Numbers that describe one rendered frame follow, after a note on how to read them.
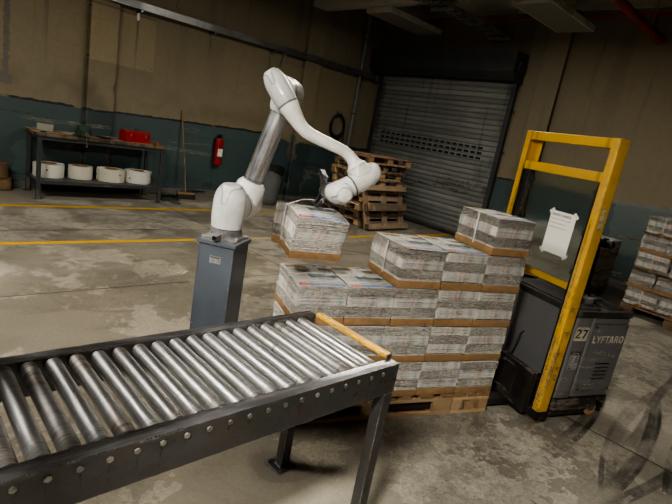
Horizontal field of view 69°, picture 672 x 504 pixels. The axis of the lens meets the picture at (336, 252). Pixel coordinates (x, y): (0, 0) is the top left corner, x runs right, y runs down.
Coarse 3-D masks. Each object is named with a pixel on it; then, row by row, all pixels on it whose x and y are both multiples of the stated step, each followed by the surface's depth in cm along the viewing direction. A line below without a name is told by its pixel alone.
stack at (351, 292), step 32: (288, 288) 267; (320, 288) 257; (352, 288) 264; (384, 288) 271; (416, 288) 282; (416, 352) 293; (448, 352) 302; (416, 384) 300; (448, 384) 310; (352, 416) 290
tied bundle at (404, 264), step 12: (384, 240) 290; (372, 252) 302; (384, 252) 289; (396, 252) 277; (408, 252) 270; (420, 252) 274; (432, 252) 276; (384, 264) 289; (396, 264) 276; (408, 264) 273; (420, 264) 276; (432, 264) 279; (396, 276) 276; (408, 276) 275; (420, 276) 278; (432, 276) 281
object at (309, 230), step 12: (288, 216) 257; (300, 216) 243; (312, 216) 248; (324, 216) 253; (336, 216) 258; (288, 228) 253; (300, 228) 246; (312, 228) 248; (324, 228) 250; (336, 228) 252; (348, 228) 255; (288, 240) 251; (300, 240) 249; (312, 240) 251; (324, 240) 254; (336, 240) 256; (324, 252) 256; (336, 252) 259
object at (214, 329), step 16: (256, 320) 205; (272, 320) 208; (144, 336) 174; (160, 336) 176; (176, 336) 178; (48, 352) 152; (64, 352) 154; (80, 352) 156; (16, 368) 144; (48, 384) 152; (80, 384) 159; (0, 400) 144
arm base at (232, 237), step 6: (210, 228) 243; (216, 228) 239; (204, 234) 240; (210, 234) 240; (216, 234) 237; (222, 234) 238; (228, 234) 239; (234, 234) 241; (240, 234) 245; (216, 240) 234; (222, 240) 238; (228, 240) 238; (234, 240) 238; (240, 240) 245
